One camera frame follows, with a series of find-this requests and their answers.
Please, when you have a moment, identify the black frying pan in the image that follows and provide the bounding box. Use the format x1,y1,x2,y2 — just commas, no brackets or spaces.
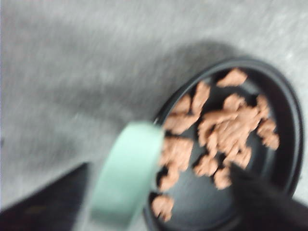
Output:
144,58,304,231

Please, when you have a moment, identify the teal ceramic bowl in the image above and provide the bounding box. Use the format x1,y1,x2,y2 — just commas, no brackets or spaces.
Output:
90,121,165,231

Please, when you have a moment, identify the brown beef cube pile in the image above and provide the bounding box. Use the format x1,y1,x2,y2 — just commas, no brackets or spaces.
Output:
150,81,280,222

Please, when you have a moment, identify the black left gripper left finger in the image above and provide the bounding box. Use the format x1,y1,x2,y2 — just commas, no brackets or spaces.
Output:
0,163,90,231

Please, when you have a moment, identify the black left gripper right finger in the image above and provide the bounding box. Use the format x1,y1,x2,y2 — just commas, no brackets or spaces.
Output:
230,163,308,231

